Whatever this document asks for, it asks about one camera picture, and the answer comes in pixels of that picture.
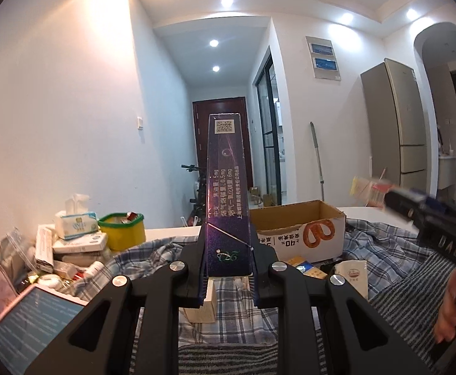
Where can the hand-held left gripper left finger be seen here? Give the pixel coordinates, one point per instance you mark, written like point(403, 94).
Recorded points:
point(191, 277)

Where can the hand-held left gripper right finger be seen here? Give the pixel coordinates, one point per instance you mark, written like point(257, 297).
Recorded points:
point(265, 277)

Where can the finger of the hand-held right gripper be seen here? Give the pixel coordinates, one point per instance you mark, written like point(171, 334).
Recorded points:
point(403, 202)

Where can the red and yellow pack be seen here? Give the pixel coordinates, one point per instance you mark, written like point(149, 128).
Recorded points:
point(372, 191)

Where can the small beige box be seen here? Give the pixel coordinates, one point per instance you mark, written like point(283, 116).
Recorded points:
point(200, 314)

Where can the yellow cigarette pack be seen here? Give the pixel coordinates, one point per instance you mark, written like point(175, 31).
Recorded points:
point(310, 269)

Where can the dark purple slim box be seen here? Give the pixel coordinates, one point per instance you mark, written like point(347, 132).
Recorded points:
point(228, 203)

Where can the white soft pack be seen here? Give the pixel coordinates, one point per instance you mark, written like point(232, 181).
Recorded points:
point(353, 277)

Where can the person's right hand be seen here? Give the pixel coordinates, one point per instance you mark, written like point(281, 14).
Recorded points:
point(448, 312)

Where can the wooden stick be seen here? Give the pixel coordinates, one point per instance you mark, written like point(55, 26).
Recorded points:
point(380, 177)

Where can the blue plaid cloth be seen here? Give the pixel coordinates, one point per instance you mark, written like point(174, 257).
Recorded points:
point(154, 254)

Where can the white bathroom vanity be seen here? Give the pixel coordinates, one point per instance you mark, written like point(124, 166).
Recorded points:
point(446, 172)

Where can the small floor cardboard box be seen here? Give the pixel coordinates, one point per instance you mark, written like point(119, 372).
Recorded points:
point(269, 200)
point(255, 194)

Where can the beige refrigerator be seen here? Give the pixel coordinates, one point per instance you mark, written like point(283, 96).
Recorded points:
point(399, 125)

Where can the black bicycle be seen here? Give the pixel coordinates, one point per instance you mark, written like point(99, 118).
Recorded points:
point(198, 199)

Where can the yellow container with green rim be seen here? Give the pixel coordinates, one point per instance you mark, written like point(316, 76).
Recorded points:
point(122, 236)

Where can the small red can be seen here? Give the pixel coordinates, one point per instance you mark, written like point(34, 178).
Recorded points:
point(135, 216)

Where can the grey striped cloth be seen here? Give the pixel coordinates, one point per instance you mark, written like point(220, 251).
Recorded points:
point(399, 312)

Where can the white pill bottle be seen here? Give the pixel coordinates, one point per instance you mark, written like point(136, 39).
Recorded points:
point(94, 269)

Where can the white and blue flat box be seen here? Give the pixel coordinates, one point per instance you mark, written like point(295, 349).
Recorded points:
point(79, 244)

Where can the tissue pack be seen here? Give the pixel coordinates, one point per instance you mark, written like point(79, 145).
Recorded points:
point(75, 224)

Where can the small white device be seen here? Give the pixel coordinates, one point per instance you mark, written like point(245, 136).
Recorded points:
point(49, 280)

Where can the black framed glass door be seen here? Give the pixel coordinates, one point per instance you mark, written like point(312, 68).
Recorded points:
point(269, 132)

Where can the dark red door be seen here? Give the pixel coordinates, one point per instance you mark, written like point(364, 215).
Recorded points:
point(200, 132)

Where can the tall white box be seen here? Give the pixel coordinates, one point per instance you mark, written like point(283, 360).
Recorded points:
point(44, 250)

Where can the tablet in pink case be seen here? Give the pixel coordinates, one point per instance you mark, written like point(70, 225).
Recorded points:
point(32, 324)

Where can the clear zip bag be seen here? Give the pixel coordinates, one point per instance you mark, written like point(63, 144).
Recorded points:
point(15, 250)

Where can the ceiling spotlight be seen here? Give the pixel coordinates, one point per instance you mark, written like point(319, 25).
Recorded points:
point(213, 43)
point(411, 14)
point(346, 17)
point(227, 0)
point(216, 68)

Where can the wall electrical panel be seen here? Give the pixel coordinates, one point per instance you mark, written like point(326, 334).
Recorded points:
point(323, 58)

